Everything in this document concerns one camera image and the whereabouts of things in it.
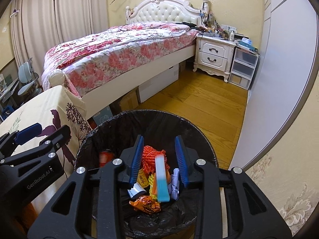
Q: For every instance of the white ornate nightstand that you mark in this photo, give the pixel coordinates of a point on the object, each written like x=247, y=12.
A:
x=214, y=56

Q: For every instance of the clear plastic drawer unit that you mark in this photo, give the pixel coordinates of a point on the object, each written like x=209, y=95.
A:
x=244, y=65

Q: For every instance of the black trash bin with bag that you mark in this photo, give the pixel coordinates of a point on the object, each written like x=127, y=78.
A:
x=159, y=130

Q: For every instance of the large bed with white frame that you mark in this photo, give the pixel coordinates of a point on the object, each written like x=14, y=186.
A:
x=100, y=97

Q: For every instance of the light blue desk chair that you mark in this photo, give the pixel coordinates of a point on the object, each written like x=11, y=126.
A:
x=29, y=80

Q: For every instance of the yellow label brown bottle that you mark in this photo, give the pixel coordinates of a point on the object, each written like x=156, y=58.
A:
x=142, y=179

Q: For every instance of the pink floral quilt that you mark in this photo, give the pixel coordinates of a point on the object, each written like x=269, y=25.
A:
x=92, y=61

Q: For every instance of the study desk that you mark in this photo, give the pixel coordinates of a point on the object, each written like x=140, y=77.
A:
x=6, y=95

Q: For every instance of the white storage box under bed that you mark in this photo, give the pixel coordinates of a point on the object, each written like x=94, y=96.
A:
x=158, y=83

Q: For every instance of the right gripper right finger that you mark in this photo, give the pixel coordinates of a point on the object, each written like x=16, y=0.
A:
x=249, y=213

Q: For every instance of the white blue printed packet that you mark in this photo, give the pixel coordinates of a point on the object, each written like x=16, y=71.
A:
x=136, y=191

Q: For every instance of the orange paper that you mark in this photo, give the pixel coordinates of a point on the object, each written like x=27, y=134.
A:
x=154, y=189

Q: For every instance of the white tufted headboard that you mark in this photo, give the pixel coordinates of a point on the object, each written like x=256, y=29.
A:
x=164, y=11

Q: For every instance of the beige curtains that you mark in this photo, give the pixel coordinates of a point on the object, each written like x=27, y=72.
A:
x=39, y=25

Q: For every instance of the lavender paper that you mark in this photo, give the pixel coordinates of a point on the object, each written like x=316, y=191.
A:
x=173, y=186

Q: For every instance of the red foam fruit net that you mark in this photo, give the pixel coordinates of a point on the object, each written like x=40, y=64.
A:
x=148, y=159

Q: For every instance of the orange crinkled wrapper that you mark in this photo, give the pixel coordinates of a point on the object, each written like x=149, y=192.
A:
x=146, y=204

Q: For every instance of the red label black-cap bottle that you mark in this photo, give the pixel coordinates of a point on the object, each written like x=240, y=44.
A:
x=105, y=157

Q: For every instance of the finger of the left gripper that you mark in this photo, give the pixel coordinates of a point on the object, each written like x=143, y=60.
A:
x=51, y=144
x=27, y=134

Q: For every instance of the cardboard box under bed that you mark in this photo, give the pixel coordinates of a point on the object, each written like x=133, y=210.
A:
x=127, y=102

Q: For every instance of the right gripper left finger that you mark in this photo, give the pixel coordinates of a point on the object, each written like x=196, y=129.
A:
x=68, y=213

